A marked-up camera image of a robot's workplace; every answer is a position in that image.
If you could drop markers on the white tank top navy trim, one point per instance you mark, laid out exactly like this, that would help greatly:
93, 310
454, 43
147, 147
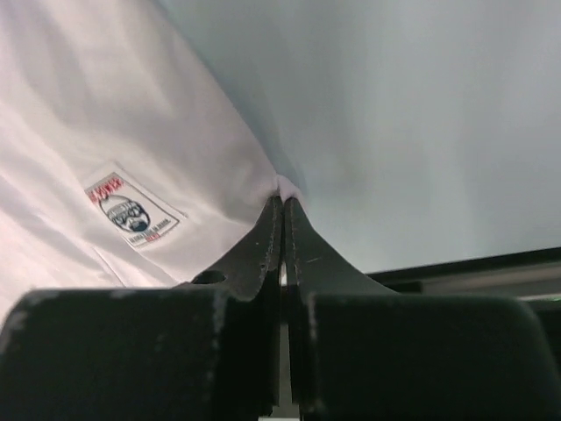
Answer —
123, 163

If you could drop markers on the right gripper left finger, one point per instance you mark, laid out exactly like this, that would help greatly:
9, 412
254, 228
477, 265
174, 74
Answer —
203, 350

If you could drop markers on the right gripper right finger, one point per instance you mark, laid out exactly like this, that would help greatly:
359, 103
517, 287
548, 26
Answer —
361, 351

